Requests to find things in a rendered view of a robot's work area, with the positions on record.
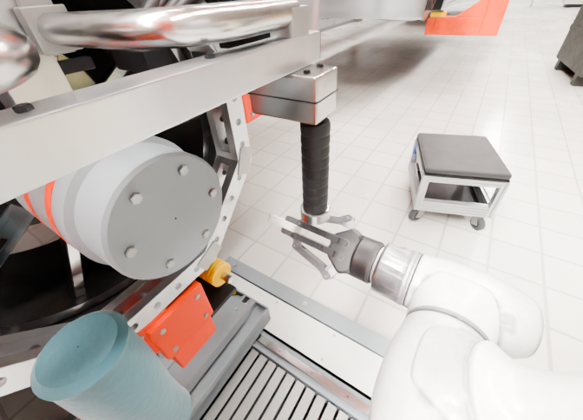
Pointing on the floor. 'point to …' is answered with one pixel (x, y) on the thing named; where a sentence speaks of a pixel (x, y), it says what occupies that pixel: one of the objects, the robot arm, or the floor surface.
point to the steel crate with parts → (573, 50)
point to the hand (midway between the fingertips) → (284, 223)
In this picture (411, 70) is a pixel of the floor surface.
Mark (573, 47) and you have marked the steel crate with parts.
